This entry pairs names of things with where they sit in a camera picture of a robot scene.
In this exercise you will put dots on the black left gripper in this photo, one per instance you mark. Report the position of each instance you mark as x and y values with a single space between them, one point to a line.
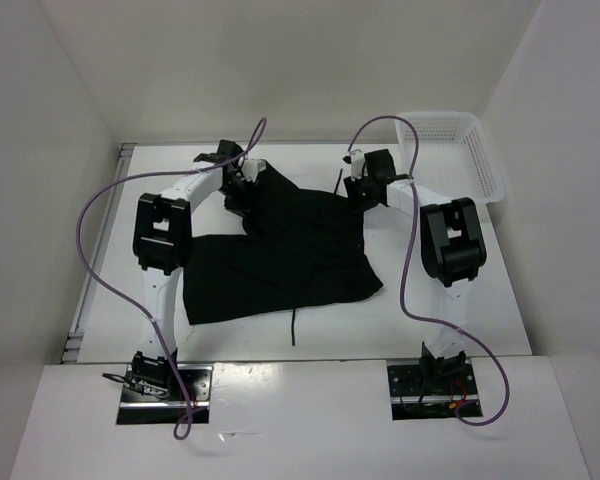
245 205

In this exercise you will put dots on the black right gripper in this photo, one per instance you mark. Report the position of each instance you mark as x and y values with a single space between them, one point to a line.
355 202

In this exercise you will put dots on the black shorts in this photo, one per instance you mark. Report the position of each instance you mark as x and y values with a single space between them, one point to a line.
299 248

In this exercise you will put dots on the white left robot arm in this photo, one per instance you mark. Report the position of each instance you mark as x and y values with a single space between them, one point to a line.
162 244

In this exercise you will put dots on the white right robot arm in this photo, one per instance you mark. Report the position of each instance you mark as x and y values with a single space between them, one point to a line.
447 235

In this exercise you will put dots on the white plastic basket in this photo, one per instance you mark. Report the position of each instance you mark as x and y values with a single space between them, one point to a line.
450 155

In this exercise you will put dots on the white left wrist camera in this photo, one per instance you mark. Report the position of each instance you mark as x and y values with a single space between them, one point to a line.
251 168

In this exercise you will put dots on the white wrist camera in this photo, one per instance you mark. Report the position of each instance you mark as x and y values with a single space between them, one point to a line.
356 160
251 168

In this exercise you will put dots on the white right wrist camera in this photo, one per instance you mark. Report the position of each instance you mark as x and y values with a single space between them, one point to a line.
356 160

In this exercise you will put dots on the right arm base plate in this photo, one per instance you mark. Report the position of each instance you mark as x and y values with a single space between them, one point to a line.
414 395

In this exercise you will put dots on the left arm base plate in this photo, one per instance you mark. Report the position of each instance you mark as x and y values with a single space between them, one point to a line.
144 405

